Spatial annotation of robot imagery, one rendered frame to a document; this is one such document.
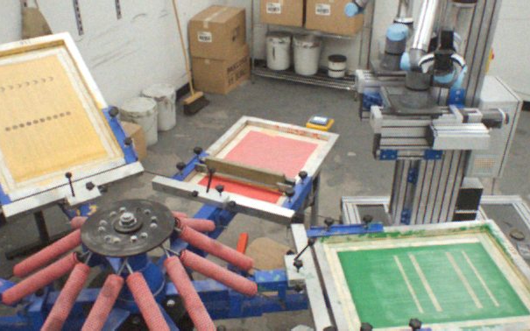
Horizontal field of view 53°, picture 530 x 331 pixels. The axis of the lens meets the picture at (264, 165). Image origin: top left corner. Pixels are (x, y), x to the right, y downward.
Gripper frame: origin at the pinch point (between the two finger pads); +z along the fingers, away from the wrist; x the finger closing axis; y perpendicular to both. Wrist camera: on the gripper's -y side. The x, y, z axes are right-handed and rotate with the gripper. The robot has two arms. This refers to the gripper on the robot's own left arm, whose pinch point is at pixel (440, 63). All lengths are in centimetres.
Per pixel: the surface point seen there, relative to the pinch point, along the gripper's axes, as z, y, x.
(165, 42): -234, 63, 289
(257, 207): 28, 55, 69
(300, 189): 2, 60, 59
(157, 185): 28, 50, 118
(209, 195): 32, 48, 88
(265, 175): 3, 54, 75
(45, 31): -83, 9, 278
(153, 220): 81, 26, 77
